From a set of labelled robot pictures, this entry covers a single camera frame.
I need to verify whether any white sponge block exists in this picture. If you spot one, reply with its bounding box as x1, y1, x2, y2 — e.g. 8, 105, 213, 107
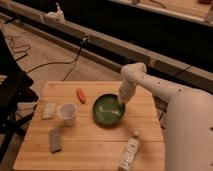
42, 103, 55, 120

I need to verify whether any long metal rail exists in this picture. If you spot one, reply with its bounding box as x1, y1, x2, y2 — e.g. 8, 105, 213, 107
0, 0, 213, 91

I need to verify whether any black chair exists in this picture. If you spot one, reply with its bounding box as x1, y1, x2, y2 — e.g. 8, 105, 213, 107
0, 31, 38, 162

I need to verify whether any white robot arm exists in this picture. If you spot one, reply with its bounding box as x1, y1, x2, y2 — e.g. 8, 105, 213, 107
118, 62, 213, 171

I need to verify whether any black floor cable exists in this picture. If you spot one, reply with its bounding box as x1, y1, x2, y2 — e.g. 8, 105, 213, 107
25, 36, 90, 82

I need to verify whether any grey rectangular block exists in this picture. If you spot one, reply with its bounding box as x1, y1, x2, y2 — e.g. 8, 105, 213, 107
49, 128, 61, 153

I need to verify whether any clear plastic cup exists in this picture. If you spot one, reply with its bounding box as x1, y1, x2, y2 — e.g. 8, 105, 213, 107
57, 103, 77, 126

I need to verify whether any green ceramic bowl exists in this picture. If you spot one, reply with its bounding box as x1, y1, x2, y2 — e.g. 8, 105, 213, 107
92, 94, 125, 126

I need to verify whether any white device on rail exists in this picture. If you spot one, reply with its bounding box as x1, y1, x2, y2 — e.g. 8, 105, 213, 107
45, 4, 65, 23

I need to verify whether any orange carrot piece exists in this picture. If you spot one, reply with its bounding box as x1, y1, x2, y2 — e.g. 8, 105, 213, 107
76, 88, 86, 104

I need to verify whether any white tube bottle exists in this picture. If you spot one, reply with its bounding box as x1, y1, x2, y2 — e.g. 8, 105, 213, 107
118, 131, 140, 171

